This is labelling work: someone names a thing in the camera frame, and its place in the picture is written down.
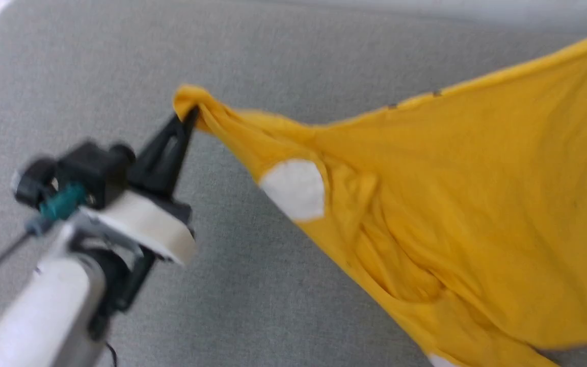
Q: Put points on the yellow tiger face garment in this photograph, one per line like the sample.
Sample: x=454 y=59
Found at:
x=477 y=204

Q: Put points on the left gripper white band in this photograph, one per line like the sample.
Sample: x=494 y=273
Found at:
x=145 y=224

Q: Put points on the grey fabric sofa seat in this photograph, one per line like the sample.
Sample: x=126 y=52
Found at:
x=120 y=76

